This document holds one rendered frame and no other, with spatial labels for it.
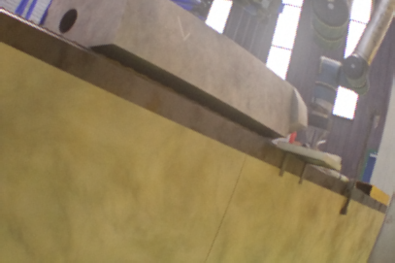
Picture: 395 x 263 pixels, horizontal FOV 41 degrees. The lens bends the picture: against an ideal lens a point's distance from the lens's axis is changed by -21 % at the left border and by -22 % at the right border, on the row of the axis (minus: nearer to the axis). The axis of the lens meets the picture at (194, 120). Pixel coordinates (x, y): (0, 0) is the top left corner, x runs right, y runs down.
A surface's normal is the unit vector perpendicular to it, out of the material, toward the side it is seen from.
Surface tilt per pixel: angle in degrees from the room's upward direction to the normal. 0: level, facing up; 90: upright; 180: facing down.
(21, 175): 93
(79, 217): 90
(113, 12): 90
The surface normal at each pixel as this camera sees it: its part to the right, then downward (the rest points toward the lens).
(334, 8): -0.15, -0.14
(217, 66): 0.82, 0.04
